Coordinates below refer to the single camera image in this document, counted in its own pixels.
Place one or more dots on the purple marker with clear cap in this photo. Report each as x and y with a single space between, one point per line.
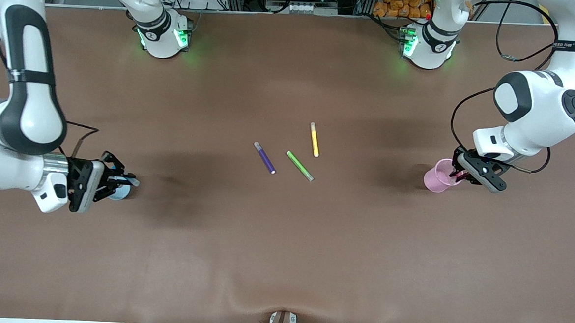
265 159

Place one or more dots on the yellow marker with clear cap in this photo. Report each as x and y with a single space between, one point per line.
314 141

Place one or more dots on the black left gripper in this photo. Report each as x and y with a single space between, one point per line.
461 156

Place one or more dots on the pink plastic cup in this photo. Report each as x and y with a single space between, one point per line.
436 180

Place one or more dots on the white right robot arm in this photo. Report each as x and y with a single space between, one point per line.
29 118

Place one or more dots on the light blue plastic cup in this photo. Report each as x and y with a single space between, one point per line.
118 195

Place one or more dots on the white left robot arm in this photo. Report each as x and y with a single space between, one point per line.
536 110

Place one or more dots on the orange snack bag pile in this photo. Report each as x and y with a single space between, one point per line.
399 7

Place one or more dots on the green marker with clear cap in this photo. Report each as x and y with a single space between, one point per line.
299 165

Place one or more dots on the white terminal block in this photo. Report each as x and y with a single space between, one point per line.
300 7

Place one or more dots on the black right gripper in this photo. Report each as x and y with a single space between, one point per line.
81 171

